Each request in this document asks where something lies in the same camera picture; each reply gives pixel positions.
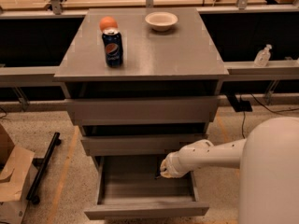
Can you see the blue pepsi can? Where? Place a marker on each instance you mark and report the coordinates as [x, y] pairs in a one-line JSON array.
[[113, 47]]

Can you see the brown cardboard box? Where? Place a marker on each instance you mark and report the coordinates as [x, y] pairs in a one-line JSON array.
[[16, 176]]

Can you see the grey drawer cabinet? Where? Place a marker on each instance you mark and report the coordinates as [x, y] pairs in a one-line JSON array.
[[134, 91]]

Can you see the grey top drawer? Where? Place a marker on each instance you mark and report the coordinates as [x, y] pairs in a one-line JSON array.
[[133, 111]]

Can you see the grey open bottom drawer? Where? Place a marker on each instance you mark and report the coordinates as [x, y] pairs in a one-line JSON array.
[[127, 189]]

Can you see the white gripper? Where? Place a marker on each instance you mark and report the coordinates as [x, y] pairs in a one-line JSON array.
[[173, 165]]

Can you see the black metal bar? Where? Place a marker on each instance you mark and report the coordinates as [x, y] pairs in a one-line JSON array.
[[41, 164]]

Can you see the clear sanitizer pump bottle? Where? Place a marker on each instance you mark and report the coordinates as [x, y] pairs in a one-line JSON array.
[[263, 56]]

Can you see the grey metal rail frame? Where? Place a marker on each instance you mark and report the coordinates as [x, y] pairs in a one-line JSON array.
[[31, 73]]

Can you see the dark blue rxbar wrapper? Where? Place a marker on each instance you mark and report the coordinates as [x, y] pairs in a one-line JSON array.
[[158, 172]]

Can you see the white paper bowl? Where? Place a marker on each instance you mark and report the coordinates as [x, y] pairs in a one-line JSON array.
[[161, 21]]

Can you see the orange fruit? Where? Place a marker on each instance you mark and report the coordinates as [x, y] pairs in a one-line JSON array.
[[107, 22]]

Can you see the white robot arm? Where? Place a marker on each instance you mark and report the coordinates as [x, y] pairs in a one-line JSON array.
[[268, 160]]

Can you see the grey middle drawer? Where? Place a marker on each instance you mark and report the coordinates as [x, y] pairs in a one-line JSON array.
[[137, 144]]

